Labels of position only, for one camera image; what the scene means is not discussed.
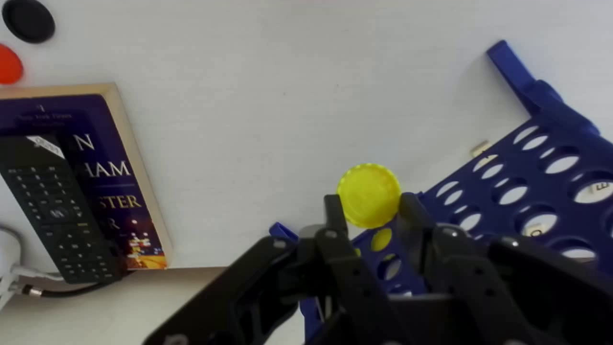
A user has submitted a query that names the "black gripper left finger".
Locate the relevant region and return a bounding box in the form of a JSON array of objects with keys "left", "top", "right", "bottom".
[{"left": 145, "top": 196, "right": 411, "bottom": 345}]

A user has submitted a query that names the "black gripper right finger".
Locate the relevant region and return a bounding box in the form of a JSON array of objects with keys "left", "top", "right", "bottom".
[{"left": 397, "top": 194, "right": 613, "bottom": 345}]

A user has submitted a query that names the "yellow game chip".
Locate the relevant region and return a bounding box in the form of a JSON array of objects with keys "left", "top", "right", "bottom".
[{"left": 338, "top": 163, "right": 401, "bottom": 228}]

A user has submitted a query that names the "red game chip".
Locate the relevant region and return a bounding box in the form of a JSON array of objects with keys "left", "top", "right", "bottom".
[{"left": 0, "top": 44, "right": 24, "bottom": 84}]

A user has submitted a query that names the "black game chip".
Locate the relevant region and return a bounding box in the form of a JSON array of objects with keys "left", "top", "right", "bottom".
[{"left": 3, "top": 0, "right": 56, "bottom": 44}]

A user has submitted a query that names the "black remote control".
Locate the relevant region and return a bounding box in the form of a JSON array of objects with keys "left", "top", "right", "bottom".
[{"left": 0, "top": 134, "right": 125, "bottom": 284}]

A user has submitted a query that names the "blue connect four frame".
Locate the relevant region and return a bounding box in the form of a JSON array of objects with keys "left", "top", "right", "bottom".
[{"left": 267, "top": 38, "right": 613, "bottom": 345}]

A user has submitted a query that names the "black power cable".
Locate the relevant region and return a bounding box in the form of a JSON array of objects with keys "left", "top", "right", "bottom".
[{"left": 22, "top": 270, "right": 123, "bottom": 301}]

